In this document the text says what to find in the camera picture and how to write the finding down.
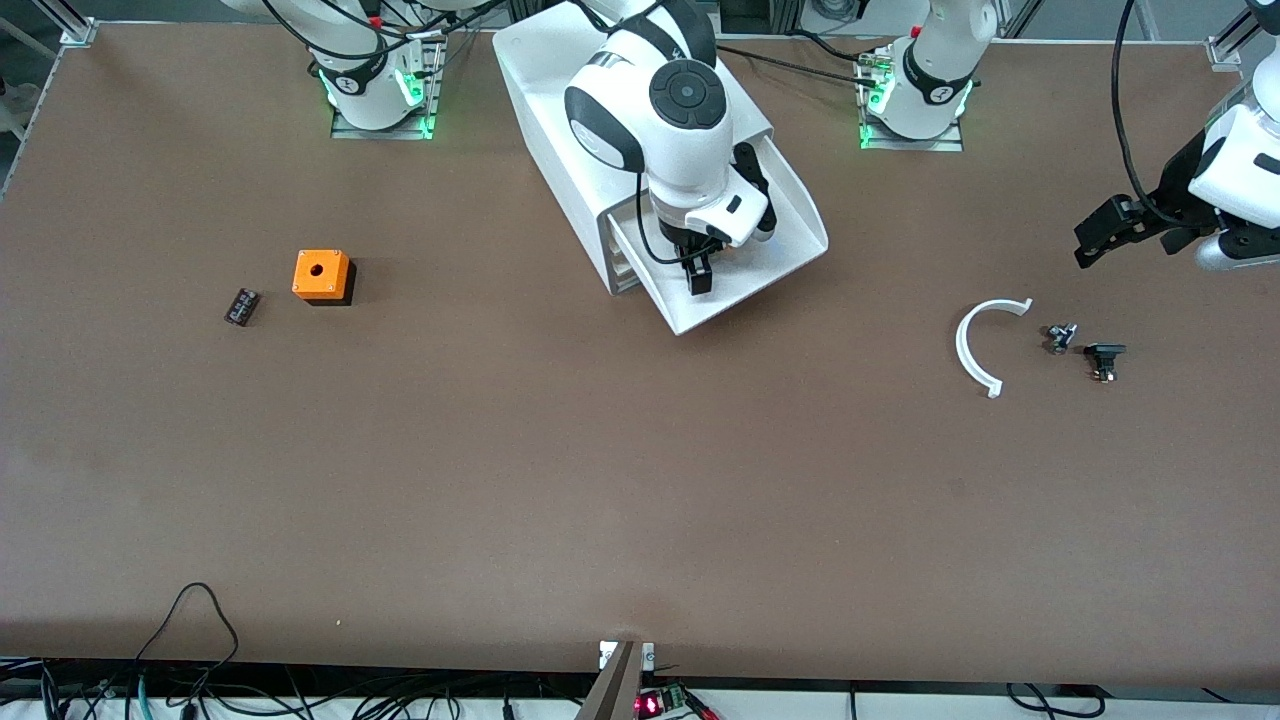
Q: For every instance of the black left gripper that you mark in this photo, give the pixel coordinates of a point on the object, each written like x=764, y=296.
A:
x=1176, y=196

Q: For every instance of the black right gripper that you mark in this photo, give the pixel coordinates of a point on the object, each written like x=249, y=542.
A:
x=697, y=264

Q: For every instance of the white plastic drawer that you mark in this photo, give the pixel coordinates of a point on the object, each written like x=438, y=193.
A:
x=625, y=258
x=630, y=282
x=627, y=270
x=770, y=265

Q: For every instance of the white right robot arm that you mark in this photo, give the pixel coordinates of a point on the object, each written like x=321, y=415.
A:
x=680, y=140

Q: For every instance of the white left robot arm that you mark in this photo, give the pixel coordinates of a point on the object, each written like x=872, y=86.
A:
x=935, y=80

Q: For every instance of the white drawer cabinet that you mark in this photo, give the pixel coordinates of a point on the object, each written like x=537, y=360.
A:
x=540, y=120

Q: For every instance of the small grey metal part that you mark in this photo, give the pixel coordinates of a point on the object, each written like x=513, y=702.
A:
x=1061, y=338

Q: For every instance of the small black contact block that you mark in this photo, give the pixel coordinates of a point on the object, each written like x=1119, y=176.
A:
x=1104, y=358

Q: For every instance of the white curved plastic arc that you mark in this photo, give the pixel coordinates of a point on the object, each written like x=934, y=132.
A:
x=961, y=348

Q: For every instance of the circuit board with red light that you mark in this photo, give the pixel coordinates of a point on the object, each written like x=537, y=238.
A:
x=660, y=702

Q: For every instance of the black cylindrical capacitor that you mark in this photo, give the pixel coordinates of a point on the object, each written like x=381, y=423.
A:
x=243, y=307

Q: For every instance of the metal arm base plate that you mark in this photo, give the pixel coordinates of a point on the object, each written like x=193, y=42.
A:
x=910, y=144
x=385, y=125

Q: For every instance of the aluminium frame profile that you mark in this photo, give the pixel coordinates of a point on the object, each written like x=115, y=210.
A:
x=1225, y=50
x=78, y=32

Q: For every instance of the orange button enclosure box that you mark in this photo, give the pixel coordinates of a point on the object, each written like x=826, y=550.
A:
x=320, y=272

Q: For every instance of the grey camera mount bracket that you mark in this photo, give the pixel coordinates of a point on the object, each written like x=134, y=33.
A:
x=615, y=685

